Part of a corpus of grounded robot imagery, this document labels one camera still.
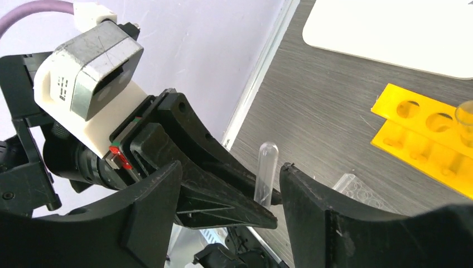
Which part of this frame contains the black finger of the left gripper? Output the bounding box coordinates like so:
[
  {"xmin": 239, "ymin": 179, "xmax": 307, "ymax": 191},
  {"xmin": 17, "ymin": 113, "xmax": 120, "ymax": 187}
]
[{"xmin": 129, "ymin": 90, "xmax": 277, "ymax": 229}]

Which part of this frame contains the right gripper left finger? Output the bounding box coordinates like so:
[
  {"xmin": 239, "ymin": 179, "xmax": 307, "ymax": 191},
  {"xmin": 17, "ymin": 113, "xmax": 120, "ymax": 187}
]
[{"xmin": 1, "ymin": 161, "xmax": 182, "ymax": 267}]

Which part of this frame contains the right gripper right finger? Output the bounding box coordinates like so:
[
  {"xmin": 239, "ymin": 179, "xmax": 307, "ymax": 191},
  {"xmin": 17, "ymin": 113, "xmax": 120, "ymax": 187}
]
[{"xmin": 279, "ymin": 163, "xmax": 472, "ymax": 267}]

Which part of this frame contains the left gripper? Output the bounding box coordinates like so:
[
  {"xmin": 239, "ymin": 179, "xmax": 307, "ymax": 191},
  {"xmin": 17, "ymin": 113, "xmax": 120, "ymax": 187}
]
[{"xmin": 0, "ymin": 22, "xmax": 178, "ymax": 219}]

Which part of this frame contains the clear glass test tube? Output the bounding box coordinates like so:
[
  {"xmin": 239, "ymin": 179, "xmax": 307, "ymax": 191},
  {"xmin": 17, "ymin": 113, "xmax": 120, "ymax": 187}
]
[{"xmin": 455, "ymin": 100, "xmax": 472, "ymax": 148}]

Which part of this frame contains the clear well plate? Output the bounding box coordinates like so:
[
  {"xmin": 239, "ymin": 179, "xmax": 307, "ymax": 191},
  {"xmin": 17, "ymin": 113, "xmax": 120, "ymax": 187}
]
[{"xmin": 332, "ymin": 173, "xmax": 399, "ymax": 214}]

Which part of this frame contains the yellow test tube rack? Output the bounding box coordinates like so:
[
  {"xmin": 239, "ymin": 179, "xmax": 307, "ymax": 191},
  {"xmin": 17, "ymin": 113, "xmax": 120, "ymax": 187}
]
[{"xmin": 371, "ymin": 84, "xmax": 472, "ymax": 198}]

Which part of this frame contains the white flat tray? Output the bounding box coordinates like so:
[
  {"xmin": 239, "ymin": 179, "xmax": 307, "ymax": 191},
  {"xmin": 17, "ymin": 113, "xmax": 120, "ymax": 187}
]
[{"xmin": 302, "ymin": 1, "xmax": 472, "ymax": 80}]

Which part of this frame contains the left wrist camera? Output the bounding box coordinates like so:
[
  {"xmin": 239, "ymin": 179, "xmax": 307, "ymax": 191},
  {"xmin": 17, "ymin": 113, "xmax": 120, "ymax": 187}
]
[{"xmin": 33, "ymin": 20, "xmax": 147, "ymax": 157}]

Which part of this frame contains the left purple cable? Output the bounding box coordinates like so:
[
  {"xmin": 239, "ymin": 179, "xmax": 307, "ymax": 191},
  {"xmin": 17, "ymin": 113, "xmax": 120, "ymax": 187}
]
[{"xmin": 0, "ymin": 0, "xmax": 76, "ymax": 40}]

